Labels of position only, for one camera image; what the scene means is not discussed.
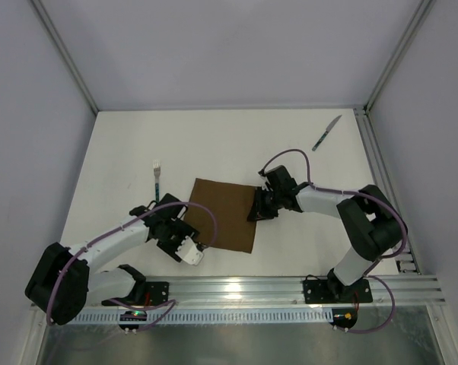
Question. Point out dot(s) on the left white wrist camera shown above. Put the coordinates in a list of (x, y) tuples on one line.
[(190, 252)]

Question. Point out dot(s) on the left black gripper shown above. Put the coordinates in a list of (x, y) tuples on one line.
[(172, 241)]

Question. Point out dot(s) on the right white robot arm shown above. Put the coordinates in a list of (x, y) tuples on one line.
[(371, 224)]

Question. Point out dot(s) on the aluminium mounting rail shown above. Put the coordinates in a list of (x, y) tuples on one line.
[(402, 290)]

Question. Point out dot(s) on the knife with green handle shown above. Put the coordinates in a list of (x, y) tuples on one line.
[(328, 129)]

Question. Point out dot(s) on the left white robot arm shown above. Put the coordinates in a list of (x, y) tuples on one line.
[(66, 279)]

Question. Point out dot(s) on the left aluminium frame post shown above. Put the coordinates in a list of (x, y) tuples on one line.
[(55, 37)]

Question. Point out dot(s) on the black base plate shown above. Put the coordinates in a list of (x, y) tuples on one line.
[(154, 292), (331, 291)]

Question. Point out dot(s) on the slotted cable duct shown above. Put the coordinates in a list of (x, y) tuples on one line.
[(192, 316)]

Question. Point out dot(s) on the fork with green handle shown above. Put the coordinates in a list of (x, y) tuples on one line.
[(157, 175)]

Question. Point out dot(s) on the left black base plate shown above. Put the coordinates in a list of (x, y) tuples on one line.
[(154, 292)]

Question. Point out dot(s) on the aluminium frame post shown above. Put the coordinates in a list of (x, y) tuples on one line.
[(410, 32), (55, 37)]

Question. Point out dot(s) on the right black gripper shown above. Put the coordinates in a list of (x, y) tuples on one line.
[(263, 203)]

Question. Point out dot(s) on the right side aluminium rail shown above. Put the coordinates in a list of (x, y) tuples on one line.
[(405, 257)]

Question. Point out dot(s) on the brown cloth napkin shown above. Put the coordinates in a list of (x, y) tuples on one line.
[(222, 220)]

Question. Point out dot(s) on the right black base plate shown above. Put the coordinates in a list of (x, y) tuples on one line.
[(331, 291)]

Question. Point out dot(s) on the right aluminium frame post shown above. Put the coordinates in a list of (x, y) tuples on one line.
[(410, 32)]

